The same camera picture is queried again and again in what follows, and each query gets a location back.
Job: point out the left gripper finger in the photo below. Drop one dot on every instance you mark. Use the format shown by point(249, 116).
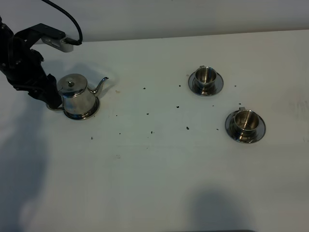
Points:
point(49, 93)

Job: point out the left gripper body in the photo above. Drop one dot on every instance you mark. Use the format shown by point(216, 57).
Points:
point(22, 64)

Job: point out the stainless steel teapot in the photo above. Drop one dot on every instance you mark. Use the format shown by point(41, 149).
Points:
point(76, 96)

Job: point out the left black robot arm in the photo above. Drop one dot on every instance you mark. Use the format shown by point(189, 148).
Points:
point(22, 65)

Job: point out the teapot steel saucer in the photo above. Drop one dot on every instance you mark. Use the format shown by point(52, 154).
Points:
point(86, 115)

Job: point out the far steel teacup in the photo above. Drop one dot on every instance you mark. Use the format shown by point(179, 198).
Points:
point(205, 76)

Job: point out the steel teacup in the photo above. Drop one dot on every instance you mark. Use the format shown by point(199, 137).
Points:
point(246, 120)
point(205, 76)

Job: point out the far steel saucer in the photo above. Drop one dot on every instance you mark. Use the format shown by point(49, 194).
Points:
point(208, 91)

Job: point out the near steel saucer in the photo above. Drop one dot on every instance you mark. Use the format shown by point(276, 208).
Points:
point(244, 137)

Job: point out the near steel teacup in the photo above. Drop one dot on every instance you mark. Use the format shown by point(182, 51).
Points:
point(246, 120)

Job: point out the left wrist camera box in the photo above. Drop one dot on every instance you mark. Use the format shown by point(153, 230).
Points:
point(58, 44)

